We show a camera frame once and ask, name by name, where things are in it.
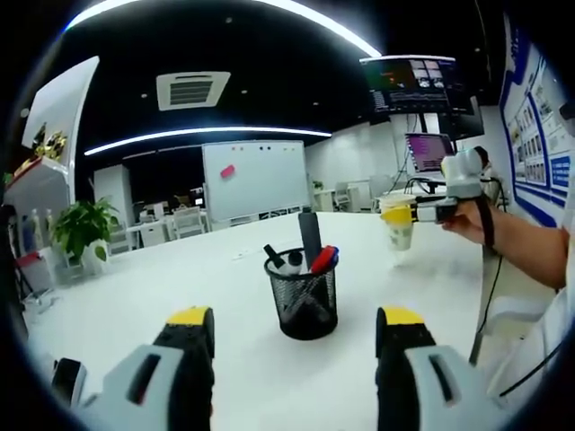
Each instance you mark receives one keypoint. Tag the white plastic bottle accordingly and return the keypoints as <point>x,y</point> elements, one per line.
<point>36,222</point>
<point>48,220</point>

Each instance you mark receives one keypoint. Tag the red cap whiteboard marker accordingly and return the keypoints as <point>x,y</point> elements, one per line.
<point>321,260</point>

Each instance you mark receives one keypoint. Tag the pink whiteboard eraser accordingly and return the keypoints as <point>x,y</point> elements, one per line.
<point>227,172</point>

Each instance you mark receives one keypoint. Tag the gold ornaments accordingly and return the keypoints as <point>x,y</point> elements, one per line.
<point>49,141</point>

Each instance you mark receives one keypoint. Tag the green potted plant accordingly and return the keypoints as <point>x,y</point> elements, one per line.
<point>83,224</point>

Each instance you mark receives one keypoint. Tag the white display stand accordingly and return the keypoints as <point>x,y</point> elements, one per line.
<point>58,103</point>

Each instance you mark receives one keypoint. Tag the long ceiling light strip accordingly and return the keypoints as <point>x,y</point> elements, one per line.
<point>337,23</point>

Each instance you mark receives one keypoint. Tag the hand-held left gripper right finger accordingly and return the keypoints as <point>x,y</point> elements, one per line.
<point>404,386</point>

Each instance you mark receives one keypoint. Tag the standing desk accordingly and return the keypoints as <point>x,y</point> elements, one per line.
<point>422,182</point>

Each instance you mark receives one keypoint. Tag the blue cap whiteboard marker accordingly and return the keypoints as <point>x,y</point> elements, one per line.
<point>334,255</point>

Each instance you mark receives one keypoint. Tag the curved ceiling light strip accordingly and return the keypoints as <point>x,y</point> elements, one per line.
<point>202,131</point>

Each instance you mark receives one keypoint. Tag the blue white wall display board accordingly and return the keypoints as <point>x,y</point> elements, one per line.
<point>530,134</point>

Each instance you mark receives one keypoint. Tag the person's right hand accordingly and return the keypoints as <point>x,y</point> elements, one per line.
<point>469,222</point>

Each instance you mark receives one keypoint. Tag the white ceiling air vent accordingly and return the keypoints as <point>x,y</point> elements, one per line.
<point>193,90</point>

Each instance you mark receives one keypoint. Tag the dark switched-off monitor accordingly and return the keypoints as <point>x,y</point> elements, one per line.
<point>467,121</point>

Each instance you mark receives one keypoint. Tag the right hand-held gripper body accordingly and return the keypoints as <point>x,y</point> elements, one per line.
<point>465,173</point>

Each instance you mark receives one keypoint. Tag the white chair armrest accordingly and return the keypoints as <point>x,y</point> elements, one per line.
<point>516,310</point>

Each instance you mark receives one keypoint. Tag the tall white cabinet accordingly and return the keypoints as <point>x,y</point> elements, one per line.
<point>110,188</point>

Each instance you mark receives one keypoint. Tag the laptop with purple screen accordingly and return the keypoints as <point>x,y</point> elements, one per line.
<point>427,152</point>

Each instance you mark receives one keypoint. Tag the row of small whiteboard magnets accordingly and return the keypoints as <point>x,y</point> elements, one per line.
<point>262,147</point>

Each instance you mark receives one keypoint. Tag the black mesh pen holder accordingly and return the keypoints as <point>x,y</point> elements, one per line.
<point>305,305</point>

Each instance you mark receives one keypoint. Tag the black cap whiteboard marker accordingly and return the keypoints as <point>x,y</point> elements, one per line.
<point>294,258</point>
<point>272,253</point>

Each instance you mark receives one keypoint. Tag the group of white office chairs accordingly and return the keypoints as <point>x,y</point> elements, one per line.
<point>346,195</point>
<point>179,222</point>

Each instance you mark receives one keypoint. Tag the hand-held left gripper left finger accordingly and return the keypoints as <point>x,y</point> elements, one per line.
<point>175,381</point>

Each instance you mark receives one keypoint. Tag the small potted plant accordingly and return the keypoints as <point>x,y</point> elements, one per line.
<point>317,184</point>

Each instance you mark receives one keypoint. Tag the large wall monitor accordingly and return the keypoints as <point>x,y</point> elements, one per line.
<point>409,85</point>

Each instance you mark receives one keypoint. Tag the white rolling whiteboard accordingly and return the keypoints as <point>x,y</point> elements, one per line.
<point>256,188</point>

